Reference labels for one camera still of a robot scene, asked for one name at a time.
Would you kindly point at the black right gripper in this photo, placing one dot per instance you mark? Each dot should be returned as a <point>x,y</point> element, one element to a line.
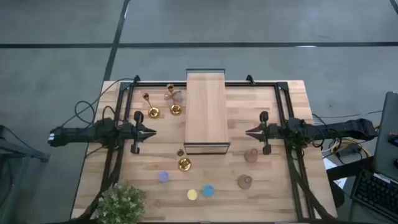
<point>273,132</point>

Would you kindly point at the grey laptop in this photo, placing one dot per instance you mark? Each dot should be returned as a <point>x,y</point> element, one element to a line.
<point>387,140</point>

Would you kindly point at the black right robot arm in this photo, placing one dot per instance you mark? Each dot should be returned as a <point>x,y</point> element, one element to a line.
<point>342,129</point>

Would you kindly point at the black power adapter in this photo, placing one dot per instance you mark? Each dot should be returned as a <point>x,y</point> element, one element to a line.
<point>349,151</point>

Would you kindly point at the black keyboard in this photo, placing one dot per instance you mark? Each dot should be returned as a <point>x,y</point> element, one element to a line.
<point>373,191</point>

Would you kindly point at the blue candle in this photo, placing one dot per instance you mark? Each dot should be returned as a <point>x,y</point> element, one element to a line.
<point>208,190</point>

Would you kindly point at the black desk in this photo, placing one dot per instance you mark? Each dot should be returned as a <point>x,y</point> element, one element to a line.
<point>348,169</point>

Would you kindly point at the purple candle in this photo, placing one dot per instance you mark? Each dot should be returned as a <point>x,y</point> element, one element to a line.
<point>163,176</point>

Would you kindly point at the black aluminium rig frame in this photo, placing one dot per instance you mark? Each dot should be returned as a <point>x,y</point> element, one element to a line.
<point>248,84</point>

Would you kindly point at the white paper sheet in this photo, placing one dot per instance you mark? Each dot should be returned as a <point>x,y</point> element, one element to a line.
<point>328,163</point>

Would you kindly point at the yellow candle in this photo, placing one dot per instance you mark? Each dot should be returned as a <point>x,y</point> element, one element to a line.
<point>192,194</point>

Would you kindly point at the grey metal stand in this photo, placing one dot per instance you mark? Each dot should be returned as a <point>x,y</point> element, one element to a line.
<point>25,152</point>

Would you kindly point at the tallest gold candlestick holder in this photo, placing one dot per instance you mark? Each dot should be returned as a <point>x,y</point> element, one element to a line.
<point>176,109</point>

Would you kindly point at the long wooden box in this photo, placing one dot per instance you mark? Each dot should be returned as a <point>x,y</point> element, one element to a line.
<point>206,109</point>

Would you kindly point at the medium gold candlestick holder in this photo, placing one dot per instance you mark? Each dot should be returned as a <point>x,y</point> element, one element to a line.
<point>154,112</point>

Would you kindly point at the potted plant white flowers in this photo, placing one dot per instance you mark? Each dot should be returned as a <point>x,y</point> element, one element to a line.
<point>119,203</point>

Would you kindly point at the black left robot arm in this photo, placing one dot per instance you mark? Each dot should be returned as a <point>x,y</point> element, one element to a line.
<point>77,134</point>

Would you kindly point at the short gold candlestick holder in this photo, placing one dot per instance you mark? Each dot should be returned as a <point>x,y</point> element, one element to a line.
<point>184,164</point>

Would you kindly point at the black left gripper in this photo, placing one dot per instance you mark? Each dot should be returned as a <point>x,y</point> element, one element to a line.
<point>132,133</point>

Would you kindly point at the pink ribbed glass candle holder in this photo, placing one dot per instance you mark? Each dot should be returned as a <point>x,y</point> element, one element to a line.
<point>244,182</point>
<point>178,97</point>
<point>250,156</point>

